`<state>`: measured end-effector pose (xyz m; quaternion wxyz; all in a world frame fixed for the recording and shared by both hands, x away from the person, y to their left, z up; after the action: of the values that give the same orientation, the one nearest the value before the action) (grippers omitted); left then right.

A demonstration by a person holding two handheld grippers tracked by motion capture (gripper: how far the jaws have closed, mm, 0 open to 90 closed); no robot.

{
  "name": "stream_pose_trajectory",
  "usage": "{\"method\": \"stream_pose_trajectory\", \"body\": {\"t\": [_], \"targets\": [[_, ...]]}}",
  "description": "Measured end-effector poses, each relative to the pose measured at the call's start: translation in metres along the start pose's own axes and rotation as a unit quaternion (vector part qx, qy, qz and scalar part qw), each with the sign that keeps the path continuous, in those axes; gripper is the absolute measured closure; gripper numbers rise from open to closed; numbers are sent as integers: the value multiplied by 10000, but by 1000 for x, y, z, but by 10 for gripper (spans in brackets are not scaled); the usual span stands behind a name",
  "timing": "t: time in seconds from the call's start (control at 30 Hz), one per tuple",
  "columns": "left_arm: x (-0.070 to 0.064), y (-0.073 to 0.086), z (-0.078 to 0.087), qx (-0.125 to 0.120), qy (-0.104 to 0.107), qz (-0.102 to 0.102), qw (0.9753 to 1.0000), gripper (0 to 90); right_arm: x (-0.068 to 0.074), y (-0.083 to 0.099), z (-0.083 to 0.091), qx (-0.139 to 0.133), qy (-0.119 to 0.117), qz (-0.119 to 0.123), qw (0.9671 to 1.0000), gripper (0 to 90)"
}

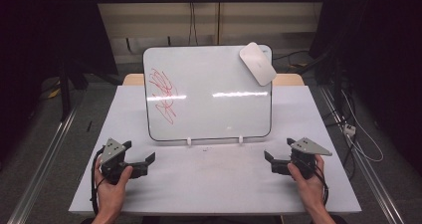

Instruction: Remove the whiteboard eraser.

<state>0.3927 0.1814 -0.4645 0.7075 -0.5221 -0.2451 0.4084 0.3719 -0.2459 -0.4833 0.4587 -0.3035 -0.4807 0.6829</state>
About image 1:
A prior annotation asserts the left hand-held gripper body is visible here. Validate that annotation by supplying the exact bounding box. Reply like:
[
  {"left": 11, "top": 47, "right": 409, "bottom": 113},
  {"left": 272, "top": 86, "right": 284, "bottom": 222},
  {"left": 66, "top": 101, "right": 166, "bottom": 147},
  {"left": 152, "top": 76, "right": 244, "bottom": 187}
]
[{"left": 99, "top": 137, "right": 149, "bottom": 186}]

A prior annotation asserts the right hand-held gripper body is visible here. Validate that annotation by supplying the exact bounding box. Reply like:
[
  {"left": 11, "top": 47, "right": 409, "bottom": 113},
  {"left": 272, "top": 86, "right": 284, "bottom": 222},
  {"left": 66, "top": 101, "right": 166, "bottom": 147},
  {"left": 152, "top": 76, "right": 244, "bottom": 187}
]
[{"left": 272, "top": 136, "right": 333, "bottom": 180}]

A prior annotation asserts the white whiteboard eraser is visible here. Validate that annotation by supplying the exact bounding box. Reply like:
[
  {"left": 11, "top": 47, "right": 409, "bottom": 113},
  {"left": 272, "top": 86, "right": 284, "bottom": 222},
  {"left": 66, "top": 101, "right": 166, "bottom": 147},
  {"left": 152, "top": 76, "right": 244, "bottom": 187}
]
[{"left": 239, "top": 41, "right": 278, "bottom": 87}]

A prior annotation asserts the person's left hand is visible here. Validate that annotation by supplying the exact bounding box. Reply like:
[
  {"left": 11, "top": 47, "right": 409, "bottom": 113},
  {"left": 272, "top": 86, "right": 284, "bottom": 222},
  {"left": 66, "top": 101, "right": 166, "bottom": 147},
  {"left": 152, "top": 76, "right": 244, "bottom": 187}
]
[{"left": 94, "top": 157, "right": 134, "bottom": 214}]

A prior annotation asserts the person's right hand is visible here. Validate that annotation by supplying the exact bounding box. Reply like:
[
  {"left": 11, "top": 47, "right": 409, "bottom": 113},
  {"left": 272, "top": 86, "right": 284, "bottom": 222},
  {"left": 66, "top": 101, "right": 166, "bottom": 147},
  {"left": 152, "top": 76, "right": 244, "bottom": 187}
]
[{"left": 287, "top": 153, "right": 328, "bottom": 212}]

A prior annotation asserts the white power strip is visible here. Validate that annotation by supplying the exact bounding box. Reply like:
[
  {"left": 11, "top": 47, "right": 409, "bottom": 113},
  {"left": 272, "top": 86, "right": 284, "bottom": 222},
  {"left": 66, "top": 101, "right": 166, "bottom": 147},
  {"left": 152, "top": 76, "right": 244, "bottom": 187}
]
[{"left": 342, "top": 123, "right": 357, "bottom": 137}]

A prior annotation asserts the white whiteboard with black rim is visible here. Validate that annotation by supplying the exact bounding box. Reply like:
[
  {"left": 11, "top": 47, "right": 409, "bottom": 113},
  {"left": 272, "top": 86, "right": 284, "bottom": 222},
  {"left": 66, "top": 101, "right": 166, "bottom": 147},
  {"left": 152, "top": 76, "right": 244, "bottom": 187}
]
[{"left": 142, "top": 44, "right": 274, "bottom": 142}]

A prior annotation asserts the black metal stand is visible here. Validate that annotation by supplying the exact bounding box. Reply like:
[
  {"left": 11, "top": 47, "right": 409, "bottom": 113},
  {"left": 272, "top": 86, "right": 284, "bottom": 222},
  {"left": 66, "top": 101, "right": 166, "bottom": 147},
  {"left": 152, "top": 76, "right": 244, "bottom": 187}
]
[{"left": 57, "top": 56, "right": 90, "bottom": 122}]

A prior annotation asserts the black curtain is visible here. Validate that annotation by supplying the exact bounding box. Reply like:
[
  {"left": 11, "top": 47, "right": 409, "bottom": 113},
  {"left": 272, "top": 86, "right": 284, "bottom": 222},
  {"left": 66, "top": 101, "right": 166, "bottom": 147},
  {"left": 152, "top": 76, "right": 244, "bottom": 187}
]
[
  {"left": 309, "top": 0, "right": 422, "bottom": 172},
  {"left": 0, "top": 0, "right": 119, "bottom": 165}
]

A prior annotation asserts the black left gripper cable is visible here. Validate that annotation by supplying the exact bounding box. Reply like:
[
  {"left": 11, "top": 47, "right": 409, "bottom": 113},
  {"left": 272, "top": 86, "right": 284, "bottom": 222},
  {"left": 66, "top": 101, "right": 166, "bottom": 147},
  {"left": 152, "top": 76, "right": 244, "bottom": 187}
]
[{"left": 90, "top": 147, "right": 107, "bottom": 216}]

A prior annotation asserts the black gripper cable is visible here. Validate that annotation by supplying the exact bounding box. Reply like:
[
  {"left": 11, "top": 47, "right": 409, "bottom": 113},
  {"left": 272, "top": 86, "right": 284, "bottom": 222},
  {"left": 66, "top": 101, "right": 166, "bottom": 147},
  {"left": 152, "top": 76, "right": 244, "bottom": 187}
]
[
  {"left": 90, "top": 147, "right": 107, "bottom": 216},
  {"left": 310, "top": 163, "right": 330, "bottom": 207}
]

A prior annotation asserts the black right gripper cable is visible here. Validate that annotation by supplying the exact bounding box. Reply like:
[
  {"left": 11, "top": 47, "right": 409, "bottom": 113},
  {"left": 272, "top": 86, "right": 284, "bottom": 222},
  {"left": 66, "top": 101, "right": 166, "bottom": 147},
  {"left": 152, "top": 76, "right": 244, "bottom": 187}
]
[{"left": 310, "top": 163, "right": 330, "bottom": 207}]

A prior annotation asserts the aluminium floor rail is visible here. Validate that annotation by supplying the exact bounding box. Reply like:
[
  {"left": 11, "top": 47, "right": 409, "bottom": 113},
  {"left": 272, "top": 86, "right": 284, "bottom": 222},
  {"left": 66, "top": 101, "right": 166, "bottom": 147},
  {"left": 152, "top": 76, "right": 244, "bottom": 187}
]
[
  {"left": 317, "top": 85, "right": 406, "bottom": 224},
  {"left": 6, "top": 94, "right": 88, "bottom": 224}
]

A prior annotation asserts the white floor cable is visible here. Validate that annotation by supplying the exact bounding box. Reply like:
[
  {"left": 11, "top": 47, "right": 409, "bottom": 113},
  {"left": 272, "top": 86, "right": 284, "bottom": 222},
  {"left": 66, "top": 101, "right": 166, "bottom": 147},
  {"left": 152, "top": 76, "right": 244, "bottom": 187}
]
[{"left": 340, "top": 89, "right": 385, "bottom": 163}]

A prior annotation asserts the black floor cable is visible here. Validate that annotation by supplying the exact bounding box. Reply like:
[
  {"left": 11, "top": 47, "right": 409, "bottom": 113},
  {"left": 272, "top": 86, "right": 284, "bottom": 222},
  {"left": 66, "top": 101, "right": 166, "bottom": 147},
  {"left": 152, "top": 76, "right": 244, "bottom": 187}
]
[{"left": 272, "top": 50, "right": 312, "bottom": 62}]

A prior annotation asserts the black hanging cable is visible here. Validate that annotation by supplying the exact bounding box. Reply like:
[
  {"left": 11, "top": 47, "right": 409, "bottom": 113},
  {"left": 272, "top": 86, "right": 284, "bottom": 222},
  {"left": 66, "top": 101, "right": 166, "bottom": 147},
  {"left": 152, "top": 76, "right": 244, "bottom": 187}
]
[{"left": 188, "top": 1, "right": 199, "bottom": 47}]

